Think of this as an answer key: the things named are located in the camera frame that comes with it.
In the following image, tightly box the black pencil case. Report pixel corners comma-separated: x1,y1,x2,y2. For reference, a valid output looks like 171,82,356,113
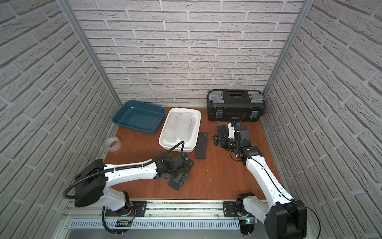
168,159,194,191
196,132,207,159
217,125,229,136

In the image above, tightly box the black pencil case front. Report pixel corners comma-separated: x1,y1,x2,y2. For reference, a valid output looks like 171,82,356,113
168,159,194,191

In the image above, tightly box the ribbed translucent pencil case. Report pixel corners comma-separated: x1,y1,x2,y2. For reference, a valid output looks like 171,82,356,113
174,112,192,141

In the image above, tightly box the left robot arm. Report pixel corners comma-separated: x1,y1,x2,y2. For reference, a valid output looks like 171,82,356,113
63,146,194,214

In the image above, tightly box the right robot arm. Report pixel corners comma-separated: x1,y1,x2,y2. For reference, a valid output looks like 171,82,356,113
213,122,307,239

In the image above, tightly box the black pencil case upright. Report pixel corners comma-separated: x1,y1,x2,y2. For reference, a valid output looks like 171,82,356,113
196,132,207,159

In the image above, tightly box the white storage bin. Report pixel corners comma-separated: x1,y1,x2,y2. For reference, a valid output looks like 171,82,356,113
159,108,202,152

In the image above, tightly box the teal storage bin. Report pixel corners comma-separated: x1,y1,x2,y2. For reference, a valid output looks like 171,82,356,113
113,100,166,135

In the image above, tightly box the black plastic toolbox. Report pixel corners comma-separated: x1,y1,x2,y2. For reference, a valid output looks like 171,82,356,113
207,90,265,122

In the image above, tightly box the clear tape roll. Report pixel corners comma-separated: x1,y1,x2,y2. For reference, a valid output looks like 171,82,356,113
104,136,122,152

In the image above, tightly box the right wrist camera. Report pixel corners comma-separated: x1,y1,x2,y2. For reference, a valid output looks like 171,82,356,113
228,122,241,139

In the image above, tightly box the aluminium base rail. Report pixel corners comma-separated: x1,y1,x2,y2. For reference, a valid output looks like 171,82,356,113
61,198,308,222

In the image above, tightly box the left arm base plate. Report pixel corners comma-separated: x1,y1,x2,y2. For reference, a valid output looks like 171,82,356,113
105,200,147,217

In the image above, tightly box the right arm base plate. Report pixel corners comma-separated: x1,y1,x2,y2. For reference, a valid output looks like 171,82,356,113
222,201,255,218

